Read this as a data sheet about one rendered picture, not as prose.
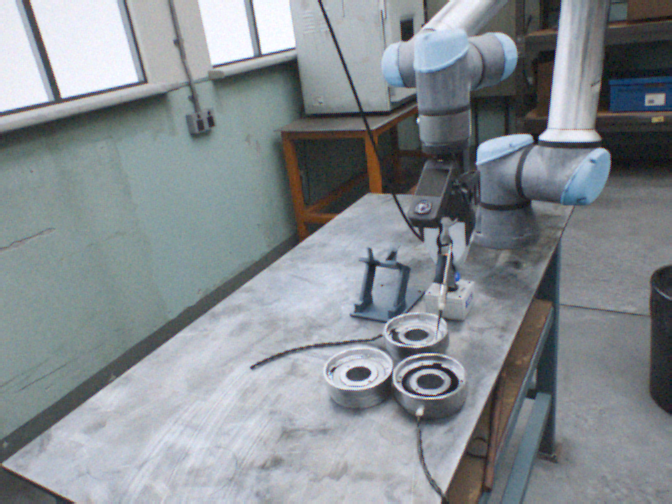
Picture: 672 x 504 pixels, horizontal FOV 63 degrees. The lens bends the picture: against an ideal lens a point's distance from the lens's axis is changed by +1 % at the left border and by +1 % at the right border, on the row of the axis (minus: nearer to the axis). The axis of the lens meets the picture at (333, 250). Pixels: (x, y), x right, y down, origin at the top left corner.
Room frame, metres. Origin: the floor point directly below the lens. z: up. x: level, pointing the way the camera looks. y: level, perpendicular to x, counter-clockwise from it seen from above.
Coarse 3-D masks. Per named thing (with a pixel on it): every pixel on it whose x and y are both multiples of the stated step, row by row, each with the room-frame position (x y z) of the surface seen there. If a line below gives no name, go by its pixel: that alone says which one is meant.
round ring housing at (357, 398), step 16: (352, 352) 0.74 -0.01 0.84; (368, 352) 0.73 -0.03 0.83; (352, 368) 0.71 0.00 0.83; (368, 368) 0.70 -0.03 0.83; (384, 368) 0.69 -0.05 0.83; (352, 384) 0.66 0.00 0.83; (368, 384) 0.66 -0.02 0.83; (384, 384) 0.65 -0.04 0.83; (336, 400) 0.66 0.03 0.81; (352, 400) 0.64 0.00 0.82; (368, 400) 0.64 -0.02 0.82
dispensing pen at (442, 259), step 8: (448, 240) 0.82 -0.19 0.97; (440, 256) 0.80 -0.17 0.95; (440, 264) 0.79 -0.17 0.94; (440, 272) 0.78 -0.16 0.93; (440, 280) 0.78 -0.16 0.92; (440, 288) 0.78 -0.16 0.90; (448, 288) 0.78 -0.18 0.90; (440, 296) 0.78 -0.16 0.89; (440, 304) 0.77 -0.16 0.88; (440, 312) 0.76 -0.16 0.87
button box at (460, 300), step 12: (432, 288) 0.89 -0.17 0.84; (456, 288) 0.87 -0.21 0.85; (468, 288) 0.87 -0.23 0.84; (432, 300) 0.86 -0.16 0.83; (456, 300) 0.84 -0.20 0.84; (468, 300) 0.86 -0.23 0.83; (432, 312) 0.86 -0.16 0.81; (444, 312) 0.85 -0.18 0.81; (456, 312) 0.84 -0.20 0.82; (468, 312) 0.86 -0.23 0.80
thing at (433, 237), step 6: (438, 228) 0.81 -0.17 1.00; (426, 234) 0.82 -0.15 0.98; (432, 234) 0.81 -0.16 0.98; (438, 234) 0.81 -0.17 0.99; (426, 240) 0.82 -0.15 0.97; (432, 240) 0.81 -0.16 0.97; (438, 240) 0.82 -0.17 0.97; (426, 246) 0.82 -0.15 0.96; (432, 246) 0.81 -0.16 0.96; (438, 246) 0.81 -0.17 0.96; (432, 252) 0.81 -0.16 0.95; (438, 252) 0.81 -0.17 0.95; (432, 258) 0.82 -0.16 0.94
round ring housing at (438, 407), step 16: (400, 368) 0.68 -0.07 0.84; (464, 368) 0.65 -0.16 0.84; (400, 384) 0.65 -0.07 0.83; (416, 384) 0.64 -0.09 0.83; (432, 384) 0.66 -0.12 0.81; (448, 384) 0.63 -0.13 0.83; (464, 384) 0.61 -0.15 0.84; (400, 400) 0.62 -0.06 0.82; (416, 400) 0.60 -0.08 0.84; (432, 400) 0.59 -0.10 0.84; (448, 400) 0.59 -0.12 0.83; (416, 416) 0.61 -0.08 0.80; (432, 416) 0.60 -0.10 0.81
